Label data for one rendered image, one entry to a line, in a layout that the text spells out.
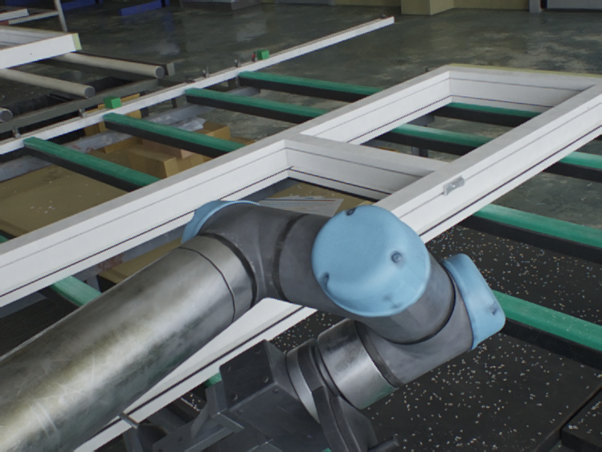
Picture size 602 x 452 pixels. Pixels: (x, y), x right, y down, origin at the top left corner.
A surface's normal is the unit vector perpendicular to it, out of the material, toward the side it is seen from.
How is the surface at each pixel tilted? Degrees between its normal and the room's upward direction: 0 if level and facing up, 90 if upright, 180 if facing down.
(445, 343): 111
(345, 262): 41
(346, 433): 52
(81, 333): 24
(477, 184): 90
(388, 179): 90
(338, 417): 35
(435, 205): 90
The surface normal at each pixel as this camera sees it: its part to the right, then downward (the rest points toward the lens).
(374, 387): 0.11, 0.52
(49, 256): 0.70, 0.23
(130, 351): 0.71, -0.19
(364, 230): -0.46, -0.41
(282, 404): 0.25, 0.68
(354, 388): -0.02, 0.36
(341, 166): -0.71, 0.37
